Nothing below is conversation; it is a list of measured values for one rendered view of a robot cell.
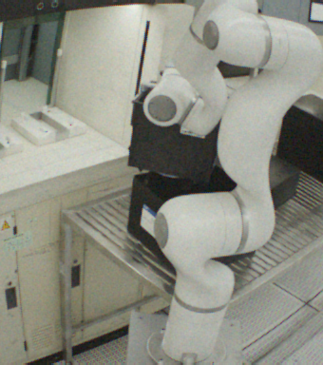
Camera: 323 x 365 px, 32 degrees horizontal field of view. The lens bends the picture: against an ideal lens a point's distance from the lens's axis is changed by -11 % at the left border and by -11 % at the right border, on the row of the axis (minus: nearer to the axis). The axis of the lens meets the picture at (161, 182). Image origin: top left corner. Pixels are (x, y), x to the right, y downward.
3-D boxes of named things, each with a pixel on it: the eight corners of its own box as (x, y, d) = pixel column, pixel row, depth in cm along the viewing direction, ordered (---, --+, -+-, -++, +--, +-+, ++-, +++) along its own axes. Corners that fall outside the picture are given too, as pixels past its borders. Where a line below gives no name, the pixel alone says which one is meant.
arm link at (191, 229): (238, 307, 119) (268, 210, 107) (156, 320, 112) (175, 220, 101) (217, 276, 128) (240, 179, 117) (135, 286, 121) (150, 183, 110)
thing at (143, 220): (124, 228, 175) (131, 175, 167) (200, 209, 191) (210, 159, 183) (182, 280, 156) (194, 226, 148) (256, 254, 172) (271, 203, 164)
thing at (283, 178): (259, 221, 188) (268, 185, 182) (187, 185, 204) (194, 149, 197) (297, 193, 210) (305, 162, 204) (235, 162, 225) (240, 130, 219)
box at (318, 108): (325, 185, 219) (338, 128, 208) (273, 156, 235) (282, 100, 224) (350, 168, 239) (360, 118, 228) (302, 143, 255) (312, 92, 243)
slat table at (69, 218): (161, 446, 178) (203, 317, 143) (63, 364, 214) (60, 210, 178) (341, 316, 263) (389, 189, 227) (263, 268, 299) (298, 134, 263)
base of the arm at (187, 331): (225, 376, 122) (247, 324, 113) (144, 371, 121) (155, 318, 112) (224, 329, 139) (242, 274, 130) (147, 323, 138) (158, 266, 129)
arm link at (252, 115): (178, 230, 119) (249, 222, 125) (199, 272, 110) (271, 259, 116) (234, 2, 90) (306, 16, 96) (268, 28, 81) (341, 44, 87)
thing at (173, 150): (119, 178, 160) (135, 66, 146) (139, 148, 178) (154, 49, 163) (212, 200, 157) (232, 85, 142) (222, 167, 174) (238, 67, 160)
